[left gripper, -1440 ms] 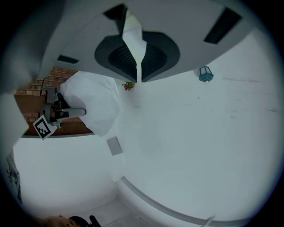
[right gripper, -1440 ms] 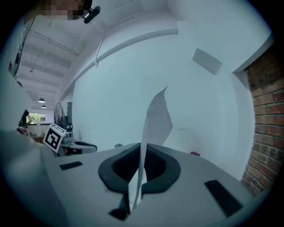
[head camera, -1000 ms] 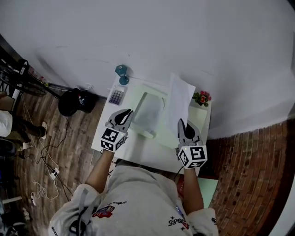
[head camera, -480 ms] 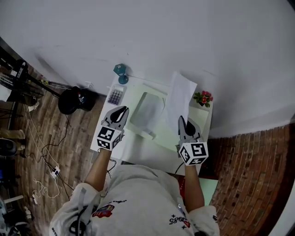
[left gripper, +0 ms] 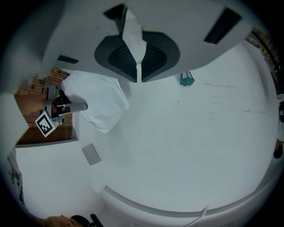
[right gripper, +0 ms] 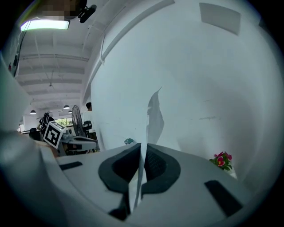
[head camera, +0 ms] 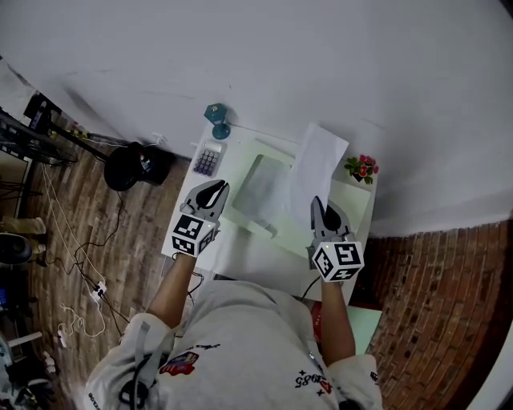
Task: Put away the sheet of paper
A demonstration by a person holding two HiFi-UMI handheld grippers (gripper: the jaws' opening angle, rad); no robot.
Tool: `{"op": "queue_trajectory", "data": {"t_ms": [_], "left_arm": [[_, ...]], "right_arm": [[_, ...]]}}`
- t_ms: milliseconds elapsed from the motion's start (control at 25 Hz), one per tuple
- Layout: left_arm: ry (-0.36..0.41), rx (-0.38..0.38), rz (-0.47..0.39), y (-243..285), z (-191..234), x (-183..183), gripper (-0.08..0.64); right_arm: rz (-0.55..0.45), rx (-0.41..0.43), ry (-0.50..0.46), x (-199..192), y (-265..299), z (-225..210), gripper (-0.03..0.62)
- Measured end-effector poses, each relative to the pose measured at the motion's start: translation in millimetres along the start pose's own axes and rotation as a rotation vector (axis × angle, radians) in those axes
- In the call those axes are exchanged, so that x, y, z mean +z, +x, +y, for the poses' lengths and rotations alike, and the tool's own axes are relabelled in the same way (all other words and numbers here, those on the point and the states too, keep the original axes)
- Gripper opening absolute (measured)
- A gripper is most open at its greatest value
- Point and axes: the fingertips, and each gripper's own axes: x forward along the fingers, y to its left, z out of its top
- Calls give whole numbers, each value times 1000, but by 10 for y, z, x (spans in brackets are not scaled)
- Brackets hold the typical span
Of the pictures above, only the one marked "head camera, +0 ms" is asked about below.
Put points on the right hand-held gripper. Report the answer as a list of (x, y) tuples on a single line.
[(338, 260)]

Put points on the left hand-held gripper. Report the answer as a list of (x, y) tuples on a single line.
[(192, 236)]

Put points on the light green desk mat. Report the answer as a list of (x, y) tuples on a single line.
[(260, 184)]

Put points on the white A4 paper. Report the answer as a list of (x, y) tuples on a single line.
[(314, 168)]

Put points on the person's right forearm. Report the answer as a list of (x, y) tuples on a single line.
[(338, 320)]

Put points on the person's left forearm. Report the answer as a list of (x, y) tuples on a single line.
[(172, 292)]

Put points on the grey calculator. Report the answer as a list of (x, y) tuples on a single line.
[(206, 160)]

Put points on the black storage bin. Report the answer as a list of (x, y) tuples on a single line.
[(158, 168)]

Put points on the potted plant pink flowers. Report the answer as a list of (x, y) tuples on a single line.
[(362, 168)]

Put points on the white table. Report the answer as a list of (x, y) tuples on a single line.
[(240, 260)]

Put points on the small teal desk lamp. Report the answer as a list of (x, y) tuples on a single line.
[(217, 114)]

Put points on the white power strip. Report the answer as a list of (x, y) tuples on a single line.
[(99, 291)]

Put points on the person's grey printed shirt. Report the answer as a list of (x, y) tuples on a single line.
[(240, 348)]

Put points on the white wall socket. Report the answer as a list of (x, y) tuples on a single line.
[(159, 138)]

